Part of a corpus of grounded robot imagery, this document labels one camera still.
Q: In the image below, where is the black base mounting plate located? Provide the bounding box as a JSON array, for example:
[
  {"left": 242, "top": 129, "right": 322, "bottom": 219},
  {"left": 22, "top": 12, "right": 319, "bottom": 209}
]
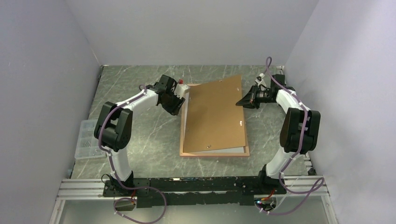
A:
[{"left": 103, "top": 176, "right": 286, "bottom": 208}]

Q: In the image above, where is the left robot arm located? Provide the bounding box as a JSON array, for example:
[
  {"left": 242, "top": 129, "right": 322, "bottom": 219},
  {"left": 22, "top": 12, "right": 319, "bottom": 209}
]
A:
[{"left": 94, "top": 75, "right": 190, "bottom": 196}]

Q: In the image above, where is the brown backing board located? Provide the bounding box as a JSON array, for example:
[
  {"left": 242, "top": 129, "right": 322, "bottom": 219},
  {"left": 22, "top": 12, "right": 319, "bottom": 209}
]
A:
[{"left": 182, "top": 75, "right": 248, "bottom": 154}]

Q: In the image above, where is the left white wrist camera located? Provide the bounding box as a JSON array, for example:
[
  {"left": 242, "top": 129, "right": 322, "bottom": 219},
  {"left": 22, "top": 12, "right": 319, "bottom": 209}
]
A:
[{"left": 174, "top": 79, "right": 190, "bottom": 98}]

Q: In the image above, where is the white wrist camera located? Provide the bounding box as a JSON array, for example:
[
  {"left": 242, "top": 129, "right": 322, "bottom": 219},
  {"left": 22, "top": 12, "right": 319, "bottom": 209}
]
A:
[
  {"left": 255, "top": 73, "right": 267, "bottom": 91},
  {"left": 174, "top": 79, "right": 190, "bottom": 98}
]

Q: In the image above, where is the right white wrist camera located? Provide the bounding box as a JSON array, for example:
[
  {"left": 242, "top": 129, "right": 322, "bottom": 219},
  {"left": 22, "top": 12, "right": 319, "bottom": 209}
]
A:
[{"left": 255, "top": 73, "right": 267, "bottom": 91}]

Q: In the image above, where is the pink wooden picture frame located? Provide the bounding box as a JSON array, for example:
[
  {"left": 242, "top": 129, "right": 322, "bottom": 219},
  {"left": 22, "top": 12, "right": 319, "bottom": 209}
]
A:
[{"left": 179, "top": 83, "right": 251, "bottom": 157}]

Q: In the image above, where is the aluminium extrusion rail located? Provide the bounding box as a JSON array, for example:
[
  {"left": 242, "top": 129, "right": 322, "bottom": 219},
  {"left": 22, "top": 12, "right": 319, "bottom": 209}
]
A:
[{"left": 57, "top": 176, "right": 330, "bottom": 200}]

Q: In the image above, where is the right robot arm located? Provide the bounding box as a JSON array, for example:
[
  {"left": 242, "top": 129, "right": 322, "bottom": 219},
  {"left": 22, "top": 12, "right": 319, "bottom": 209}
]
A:
[{"left": 236, "top": 73, "right": 321, "bottom": 194}]

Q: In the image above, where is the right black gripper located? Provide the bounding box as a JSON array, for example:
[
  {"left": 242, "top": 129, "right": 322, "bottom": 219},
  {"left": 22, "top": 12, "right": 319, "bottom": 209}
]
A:
[{"left": 235, "top": 84, "right": 274, "bottom": 110}]

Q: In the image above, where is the clear plastic screw box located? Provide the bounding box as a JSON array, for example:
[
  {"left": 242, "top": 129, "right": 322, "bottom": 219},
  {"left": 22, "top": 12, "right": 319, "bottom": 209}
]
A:
[{"left": 74, "top": 119, "right": 106, "bottom": 160}]

